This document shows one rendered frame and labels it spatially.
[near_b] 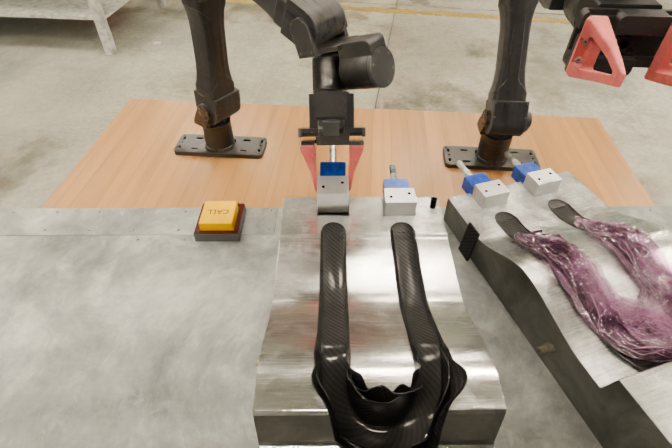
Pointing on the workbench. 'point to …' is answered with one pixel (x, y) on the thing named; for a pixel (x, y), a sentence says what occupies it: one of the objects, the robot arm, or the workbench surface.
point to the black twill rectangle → (468, 241)
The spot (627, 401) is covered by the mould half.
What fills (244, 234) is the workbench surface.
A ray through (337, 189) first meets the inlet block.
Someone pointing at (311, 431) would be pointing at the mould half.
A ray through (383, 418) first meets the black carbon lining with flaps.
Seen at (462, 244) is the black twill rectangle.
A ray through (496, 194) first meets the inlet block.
